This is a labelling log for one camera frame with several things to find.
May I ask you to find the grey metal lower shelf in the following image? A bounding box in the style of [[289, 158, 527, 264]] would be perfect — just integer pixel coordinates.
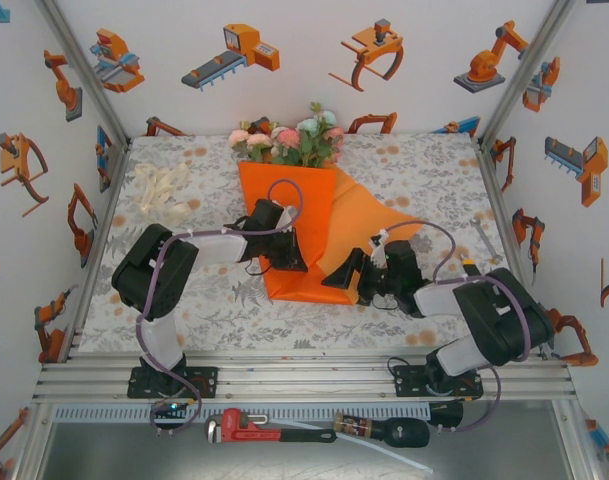
[[33, 419, 575, 480]]

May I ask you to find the aluminium front rail bed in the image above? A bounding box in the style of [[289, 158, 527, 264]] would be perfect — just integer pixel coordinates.
[[31, 349, 578, 404]]

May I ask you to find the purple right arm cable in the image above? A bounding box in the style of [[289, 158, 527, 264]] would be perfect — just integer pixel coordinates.
[[377, 219, 534, 434]]

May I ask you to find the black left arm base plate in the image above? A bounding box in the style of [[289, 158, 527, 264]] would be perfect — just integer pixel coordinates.
[[127, 366, 220, 399]]

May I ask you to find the white plastic tube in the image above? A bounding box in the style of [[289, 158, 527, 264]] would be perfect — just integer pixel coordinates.
[[263, 418, 435, 474]]

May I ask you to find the floral grey table cloth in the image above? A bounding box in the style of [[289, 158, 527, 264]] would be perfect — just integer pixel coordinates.
[[77, 132, 536, 352]]

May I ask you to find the aluminium frame post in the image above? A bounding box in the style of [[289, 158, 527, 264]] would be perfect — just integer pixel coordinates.
[[476, 0, 580, 147], [33, 0, 134, 147]]

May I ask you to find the pink artificial flower bunch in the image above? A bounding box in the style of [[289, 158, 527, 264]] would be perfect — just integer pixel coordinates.
[[228, 118, 306, 169]]

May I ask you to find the silver spanner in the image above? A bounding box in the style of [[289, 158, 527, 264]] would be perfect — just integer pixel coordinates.
[[469, 217, 504, 265]]

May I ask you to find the orange wrapping paper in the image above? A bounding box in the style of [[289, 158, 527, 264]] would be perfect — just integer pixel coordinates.
[[237, 160, 424, 306]]

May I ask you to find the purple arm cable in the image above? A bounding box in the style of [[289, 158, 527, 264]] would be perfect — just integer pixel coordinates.
[[377, 219, 534, 434], [135, 178, 306, 437]]

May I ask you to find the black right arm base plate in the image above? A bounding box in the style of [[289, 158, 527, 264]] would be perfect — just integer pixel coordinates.
[[393, 364, 485, 400]]

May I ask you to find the red pipe wrench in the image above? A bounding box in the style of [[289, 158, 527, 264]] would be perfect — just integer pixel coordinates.
[[204, 407, 338, 445]]

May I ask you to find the white slotted cable duct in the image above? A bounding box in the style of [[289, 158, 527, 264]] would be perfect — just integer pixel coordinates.
[[51, 403, 432, 423]]

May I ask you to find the small green led board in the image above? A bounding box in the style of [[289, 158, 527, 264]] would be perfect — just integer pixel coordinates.
[[151, 398, 188, 417]]

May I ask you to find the black brown handheld tool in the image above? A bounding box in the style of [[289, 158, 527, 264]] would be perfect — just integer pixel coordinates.
[[332, 409, 431, 450]]

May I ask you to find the cream ribbon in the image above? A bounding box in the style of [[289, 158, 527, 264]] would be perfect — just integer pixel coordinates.
[[132, 160, 193, 227]]

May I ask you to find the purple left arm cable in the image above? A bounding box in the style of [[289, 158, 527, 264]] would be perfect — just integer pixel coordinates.
[[135, 178, 306, 437]]

